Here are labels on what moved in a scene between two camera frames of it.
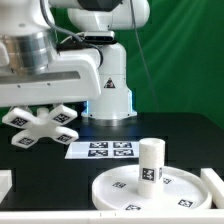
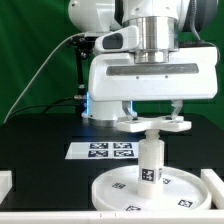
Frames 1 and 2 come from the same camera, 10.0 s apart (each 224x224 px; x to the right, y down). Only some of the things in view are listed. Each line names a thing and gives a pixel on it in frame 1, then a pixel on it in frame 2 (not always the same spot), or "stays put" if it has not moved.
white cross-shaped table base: [42, 124] to [153, 125]
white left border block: [5, 182] stays put
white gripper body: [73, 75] to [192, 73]
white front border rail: [114, 217] stays put
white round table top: [119, 190] stays put
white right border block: [215, 186] stays put
